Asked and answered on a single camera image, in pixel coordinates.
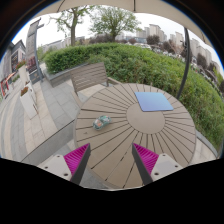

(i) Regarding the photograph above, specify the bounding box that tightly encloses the grey slatted wooden chair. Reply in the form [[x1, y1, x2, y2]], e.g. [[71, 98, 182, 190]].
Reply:
[[69, 61, 121, 101]]

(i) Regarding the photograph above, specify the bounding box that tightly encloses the distant apartment buildings group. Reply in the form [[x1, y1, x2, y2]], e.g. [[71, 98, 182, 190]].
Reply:
[[133, 23, 214, 68]]

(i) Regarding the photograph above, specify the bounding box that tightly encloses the transparent green computer mouse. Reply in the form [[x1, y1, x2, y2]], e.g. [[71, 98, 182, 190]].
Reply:
[[92, 115, 112, 131]]

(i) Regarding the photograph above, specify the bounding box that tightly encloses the dark curved umbrella pole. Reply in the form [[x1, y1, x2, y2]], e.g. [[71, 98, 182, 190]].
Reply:
[[175, 28, 192, 100]]

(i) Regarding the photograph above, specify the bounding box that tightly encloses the tall grey sign pillar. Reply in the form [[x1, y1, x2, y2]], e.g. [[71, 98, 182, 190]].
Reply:
[[25, 18, 45, 84]]

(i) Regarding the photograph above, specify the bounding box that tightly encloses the beige patio umbrella canopy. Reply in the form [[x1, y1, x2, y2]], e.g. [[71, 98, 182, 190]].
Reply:
[[33, 0, 214, 48]]

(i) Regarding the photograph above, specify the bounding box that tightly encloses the thin sparse-leaved tree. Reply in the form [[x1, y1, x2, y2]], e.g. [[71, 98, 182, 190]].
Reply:
[[49, 6, 91, 47]]

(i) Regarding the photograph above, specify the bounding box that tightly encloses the round leafy tree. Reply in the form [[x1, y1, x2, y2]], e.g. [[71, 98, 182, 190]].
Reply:
[[89, 5, 143, 43]]

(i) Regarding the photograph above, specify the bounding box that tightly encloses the blue square mouse pad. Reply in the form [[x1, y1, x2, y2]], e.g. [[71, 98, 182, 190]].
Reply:
[[134, 91, 175, 113]]

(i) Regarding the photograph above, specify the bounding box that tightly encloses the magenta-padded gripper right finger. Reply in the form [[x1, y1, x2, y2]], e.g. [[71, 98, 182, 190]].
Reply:
[[131, 143, 184, 186]]

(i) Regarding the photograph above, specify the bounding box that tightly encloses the white planter box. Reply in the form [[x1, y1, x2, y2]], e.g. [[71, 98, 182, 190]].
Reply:
[[16, 61, 31, 88], [19, 85, 39, 120]]

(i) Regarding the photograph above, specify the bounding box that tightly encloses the dark grey low building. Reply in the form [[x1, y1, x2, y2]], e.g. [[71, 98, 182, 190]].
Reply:
[[1, 39, 27, 81]]

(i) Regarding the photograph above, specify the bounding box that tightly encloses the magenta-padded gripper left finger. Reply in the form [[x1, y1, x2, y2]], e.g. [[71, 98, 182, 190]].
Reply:
[[37, 143, 92, 186]]

